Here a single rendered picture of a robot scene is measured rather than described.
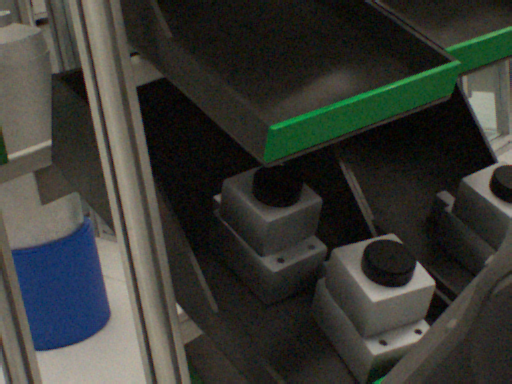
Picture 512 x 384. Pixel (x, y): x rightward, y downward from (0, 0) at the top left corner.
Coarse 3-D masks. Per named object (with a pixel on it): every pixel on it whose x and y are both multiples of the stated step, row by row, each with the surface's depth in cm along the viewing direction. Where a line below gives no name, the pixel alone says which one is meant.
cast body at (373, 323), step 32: (352, 256) 58; (384, 256) 56; (320, 288) 60; (352, 288) 57; (384, 288) 56; (416, 288) 56; (320, 320) 61; (352, 320) 57; (384, 320) 57; (416, 320) 58; (352, 352) 58; (384, 352) 57
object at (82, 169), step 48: (144, 96) 72; (96, 144) 64; (192, 144) 74; (96, 192) 66; (192, 192) 70; (336, 192) 67; (192, 240) 66; (336, 240) 68; (192, 288) 60; (240, 288) 63; (240, 336) 57; (288, 336) 61
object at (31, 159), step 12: (132, 60) 56; (144, 60) 56; (144, 72) 56; (156, 72) 57; (48, 144) 73; (12, 156) 71; (24, 156) 71; (36, 156) 72; (48, 156) 73; (0, 168) 70; (12, 168) 71; (24, 168) 72; (36, 168) 72; (0, 180) 70; (180, 324) 61; (192, 324) 62; (192, 336) 62
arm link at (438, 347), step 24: (504, 240) 18; (504, 264) 16; (480, 288) 17; (504, 288) 16; (456, 312) 19; (480, 312) 17; (504, 312) 16; (432, 336) 19; (456, 336) 17; (480, 336) 16; (504, 336) 16; (408, 360) 20; (432, 360) 17; (456, 360) 17; (480, 360) 16; (504, 360) 16
